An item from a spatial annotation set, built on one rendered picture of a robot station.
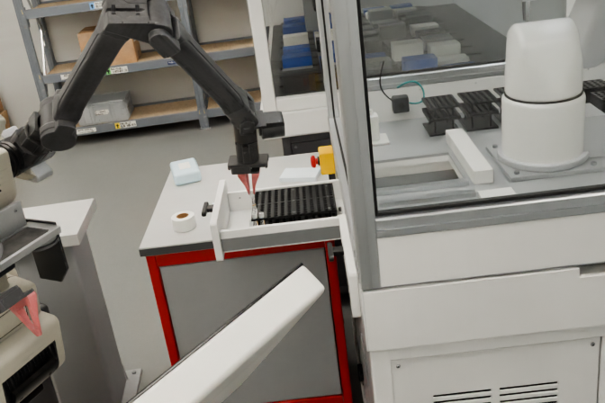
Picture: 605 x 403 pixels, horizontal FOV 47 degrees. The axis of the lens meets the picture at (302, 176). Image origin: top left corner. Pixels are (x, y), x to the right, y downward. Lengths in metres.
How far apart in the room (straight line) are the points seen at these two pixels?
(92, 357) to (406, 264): 1.48
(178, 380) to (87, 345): 1.75
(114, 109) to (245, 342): 4.91
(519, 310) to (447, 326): 0.14
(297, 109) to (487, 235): 1.40
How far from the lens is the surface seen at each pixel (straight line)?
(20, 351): 1.72
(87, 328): 2.49
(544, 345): 1.52
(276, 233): 1.75
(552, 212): 1.35
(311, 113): 2.60
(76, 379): 2.62
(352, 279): 1.43
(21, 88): 6.26
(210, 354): 0.82
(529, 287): 1.41
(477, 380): 1.53
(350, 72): 1.18
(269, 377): 2.31
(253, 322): 0.86
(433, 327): 1.41
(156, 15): 1.39
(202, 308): 2.17
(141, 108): 5.97
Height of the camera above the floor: 1.66
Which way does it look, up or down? 22 degrees down
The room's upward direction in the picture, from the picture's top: 7 degrees counter-clockwise
